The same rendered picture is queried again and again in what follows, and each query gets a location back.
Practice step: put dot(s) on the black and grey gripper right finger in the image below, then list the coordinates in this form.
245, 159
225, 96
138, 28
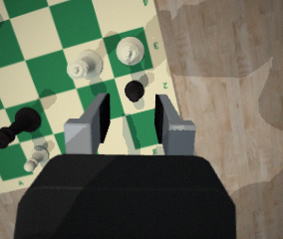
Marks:
176, 136

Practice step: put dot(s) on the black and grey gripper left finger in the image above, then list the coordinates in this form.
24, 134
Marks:
84, 135

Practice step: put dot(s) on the green and cream chessboard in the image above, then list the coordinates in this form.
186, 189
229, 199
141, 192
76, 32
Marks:
39, 38

